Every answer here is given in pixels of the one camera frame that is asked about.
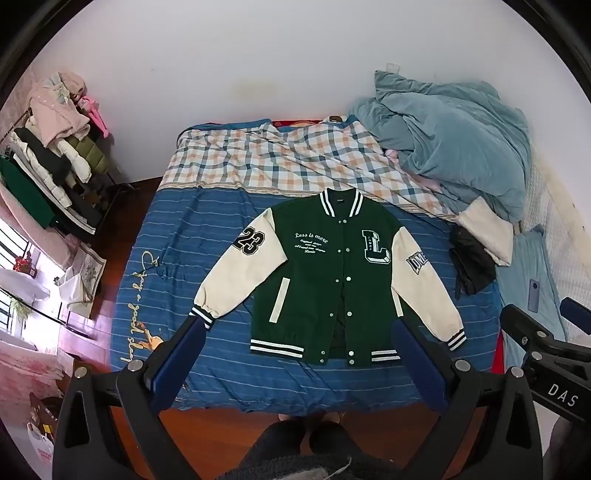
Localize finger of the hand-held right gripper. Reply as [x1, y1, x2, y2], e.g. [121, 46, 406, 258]
[500, 304, 563, 354]
[560, 298, 591, 335]

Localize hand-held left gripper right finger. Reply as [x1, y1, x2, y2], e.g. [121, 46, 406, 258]
[392, 318, 543, 480]

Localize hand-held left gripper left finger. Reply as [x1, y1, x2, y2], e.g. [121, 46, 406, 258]
[52, 315, 207, 480]

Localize green and cream varsity jacket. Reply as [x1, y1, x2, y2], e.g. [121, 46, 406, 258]
[188, 188, 467, 367]

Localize black clothes rack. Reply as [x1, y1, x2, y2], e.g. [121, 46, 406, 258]
[46, 171, 132, 241]

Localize black garment on bed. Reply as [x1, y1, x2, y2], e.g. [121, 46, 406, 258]
[449, 224, 497, 298]

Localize cream folded cloth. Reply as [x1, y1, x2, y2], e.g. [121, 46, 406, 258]
[457, 196, 514, 266]

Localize blue striped bed cover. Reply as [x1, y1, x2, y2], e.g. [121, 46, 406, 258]
[110, 187, 504, 411]

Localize floral printed cloth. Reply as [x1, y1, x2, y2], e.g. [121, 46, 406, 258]
[59, 242, 107, 317]

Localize person's legs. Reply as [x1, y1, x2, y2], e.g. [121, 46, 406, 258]
[240, 413, 402, 480]

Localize brown wooden shelf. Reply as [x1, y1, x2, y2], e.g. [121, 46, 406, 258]
[29, 391, 64, 426]

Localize white shopping bag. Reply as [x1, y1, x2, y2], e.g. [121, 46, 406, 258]
[27, 421, 57, 472]

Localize window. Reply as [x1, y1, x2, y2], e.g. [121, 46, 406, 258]
[0, 217, 51, 333]

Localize light blue duvet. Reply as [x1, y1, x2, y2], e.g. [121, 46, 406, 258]
[346, 70, 532, 224]

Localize olive puffer jacket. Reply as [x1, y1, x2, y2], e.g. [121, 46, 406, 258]
[65, 136, 110, 175]

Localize white puffer jacket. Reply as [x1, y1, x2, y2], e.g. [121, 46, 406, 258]
[11, 128, 93, 208]

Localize plaid blanket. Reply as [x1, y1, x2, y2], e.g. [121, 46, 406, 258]
[164, 117, 462, 222]

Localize pink cloth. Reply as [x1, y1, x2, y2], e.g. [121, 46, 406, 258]
[78, 96, 112, 137]

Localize beige pink coat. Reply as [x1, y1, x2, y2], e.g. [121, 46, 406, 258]
[27, 72, 90, 140]

